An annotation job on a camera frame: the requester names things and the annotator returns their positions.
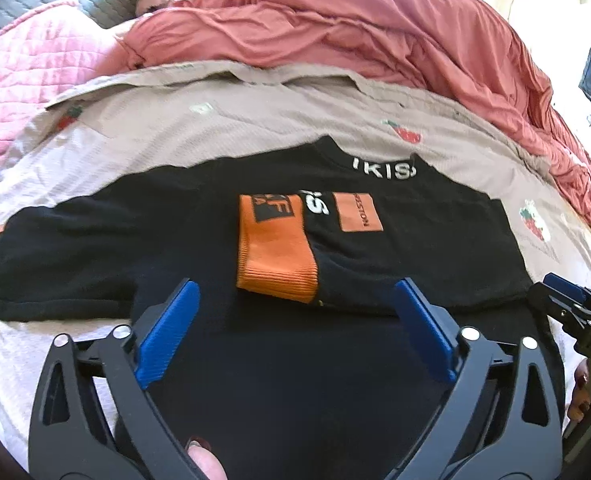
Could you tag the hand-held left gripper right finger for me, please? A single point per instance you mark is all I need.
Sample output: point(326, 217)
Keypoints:
point(425, 330)

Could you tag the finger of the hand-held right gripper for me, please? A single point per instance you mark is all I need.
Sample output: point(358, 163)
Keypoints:
point(550, 305)
point(565, 287)

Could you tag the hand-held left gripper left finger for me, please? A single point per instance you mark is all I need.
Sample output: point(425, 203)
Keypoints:
point(168, 330)

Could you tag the black shirt with orange patches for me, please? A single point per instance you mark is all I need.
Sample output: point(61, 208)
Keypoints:
point(275, 400)

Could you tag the person's right hand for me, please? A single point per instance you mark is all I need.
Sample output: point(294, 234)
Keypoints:
point(579, 390)

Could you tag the person's left hand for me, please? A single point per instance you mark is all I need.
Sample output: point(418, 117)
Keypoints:
point(203, 462)

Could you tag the beige strawberry print blanket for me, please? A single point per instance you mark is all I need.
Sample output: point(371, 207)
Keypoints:
point(175, 120)

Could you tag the pink quilted blanket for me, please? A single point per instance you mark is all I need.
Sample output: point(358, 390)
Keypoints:
point(30, 75)

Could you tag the salmon red duvet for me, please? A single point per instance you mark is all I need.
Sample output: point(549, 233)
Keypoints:
point(365, 30)

